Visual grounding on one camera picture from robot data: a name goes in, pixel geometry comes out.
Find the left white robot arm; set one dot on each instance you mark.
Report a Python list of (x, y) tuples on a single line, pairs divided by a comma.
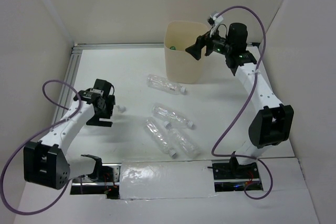
[(48, 161)]

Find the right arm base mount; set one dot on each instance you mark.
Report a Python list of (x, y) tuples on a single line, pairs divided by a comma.
[(227, 179)]

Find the aluminium frame rail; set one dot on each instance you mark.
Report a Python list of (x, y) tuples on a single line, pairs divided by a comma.
[(74, 61)]

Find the clear bottle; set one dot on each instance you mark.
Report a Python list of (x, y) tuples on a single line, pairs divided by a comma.
[(165, 85), (120, 108), (182, 140), (176, 118), (157, 135)]

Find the beige plastic bin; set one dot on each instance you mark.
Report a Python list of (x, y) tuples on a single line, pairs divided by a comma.
[(180, 66)]

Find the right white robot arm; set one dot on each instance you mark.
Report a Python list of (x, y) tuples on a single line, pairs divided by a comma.
[(272, 122)]

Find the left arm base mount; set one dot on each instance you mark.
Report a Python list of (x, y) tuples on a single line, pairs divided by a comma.
[(107, 184)]

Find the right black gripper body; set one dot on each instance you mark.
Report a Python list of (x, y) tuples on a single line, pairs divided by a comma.
[(222, 45)]

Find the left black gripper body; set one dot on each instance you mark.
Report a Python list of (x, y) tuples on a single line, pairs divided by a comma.
[(108, 106)]

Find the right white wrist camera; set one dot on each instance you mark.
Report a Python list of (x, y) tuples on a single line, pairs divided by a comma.
[(215, 19)]

